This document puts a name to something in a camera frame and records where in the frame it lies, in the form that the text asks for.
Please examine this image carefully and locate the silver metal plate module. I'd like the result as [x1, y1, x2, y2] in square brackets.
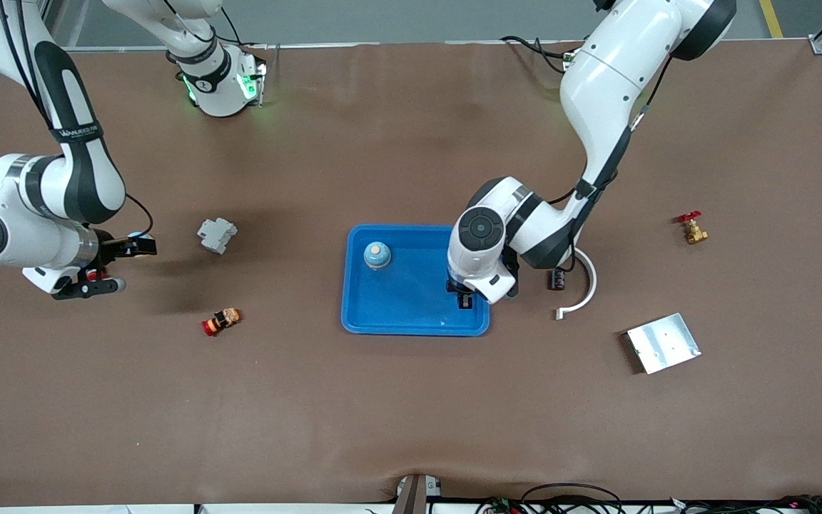
[626, 313, 702, 375]

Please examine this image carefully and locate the black left arm base cable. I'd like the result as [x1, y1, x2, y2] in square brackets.
[500, 34, 572, 72]

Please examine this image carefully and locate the black arm base cable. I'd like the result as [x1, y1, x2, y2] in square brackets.
[500, 34, 572, 72]
[218, 7, 269, 51]

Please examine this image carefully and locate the red emergency stop orange base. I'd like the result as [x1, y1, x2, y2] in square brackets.
[201, 308, 242, 337]

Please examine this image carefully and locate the grey table edge clamp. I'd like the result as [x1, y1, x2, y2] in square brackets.
[393, 473, 444, 514]

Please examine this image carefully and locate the white curved plastic clamp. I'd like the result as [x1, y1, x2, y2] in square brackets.
[556, 246, 598, 321]

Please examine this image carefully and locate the brass valve red handle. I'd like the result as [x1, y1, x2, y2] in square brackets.
[677, 211, 709, 246]

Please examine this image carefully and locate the black cable bundle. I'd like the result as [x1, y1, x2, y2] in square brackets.
[475, 483, 822, 514]

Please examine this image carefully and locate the brown table mat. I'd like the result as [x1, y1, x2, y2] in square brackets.
[0, 39, 822, 508]

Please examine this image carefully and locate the white circuit breaker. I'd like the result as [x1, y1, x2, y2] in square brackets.
[197, 217, 238, 255]

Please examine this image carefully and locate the black right arm base cable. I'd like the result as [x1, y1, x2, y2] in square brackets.
[218, 7, 269, 51]

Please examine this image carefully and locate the blue plastic tray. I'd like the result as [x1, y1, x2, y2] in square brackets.
[340, 224, 491, 337]

